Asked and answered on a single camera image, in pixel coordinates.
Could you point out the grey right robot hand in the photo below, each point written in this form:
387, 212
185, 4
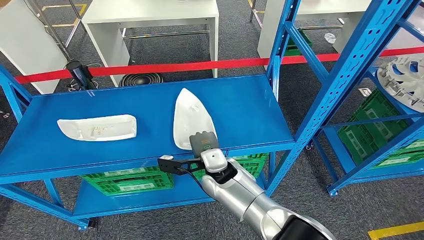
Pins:
203, 142

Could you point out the white car mirror shell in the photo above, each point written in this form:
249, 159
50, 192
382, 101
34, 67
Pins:
192, 116

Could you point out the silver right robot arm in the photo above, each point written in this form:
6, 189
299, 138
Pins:
238, 192

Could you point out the blue steel shelf rack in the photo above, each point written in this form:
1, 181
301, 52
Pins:
149, 106
361, 170

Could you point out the green plastic crate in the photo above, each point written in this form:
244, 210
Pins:
251, 162
298, 46
367, 132
132, 182

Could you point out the red barrier belt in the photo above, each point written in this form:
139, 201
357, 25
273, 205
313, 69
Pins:
165, 67

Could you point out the black ribbed round base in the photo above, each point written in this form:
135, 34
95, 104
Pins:
140, 80

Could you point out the white mirror shell with scribble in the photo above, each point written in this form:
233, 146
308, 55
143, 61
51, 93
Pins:
99, 127

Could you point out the white table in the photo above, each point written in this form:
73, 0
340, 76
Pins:
268, 33
149, 11
26, 49

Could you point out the crumpled clear plastic bag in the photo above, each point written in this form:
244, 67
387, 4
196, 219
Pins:
330, 38

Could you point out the small white floor plate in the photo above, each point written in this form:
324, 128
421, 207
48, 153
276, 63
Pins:
365, 92

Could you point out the metal tube stand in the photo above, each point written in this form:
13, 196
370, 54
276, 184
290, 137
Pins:
48, 30

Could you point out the grey wheel cover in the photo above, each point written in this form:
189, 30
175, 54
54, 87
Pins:
404, 82

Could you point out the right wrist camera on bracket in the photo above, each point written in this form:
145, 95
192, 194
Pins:
172, 165

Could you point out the black stanchion post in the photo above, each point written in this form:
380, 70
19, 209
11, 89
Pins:
78, 74

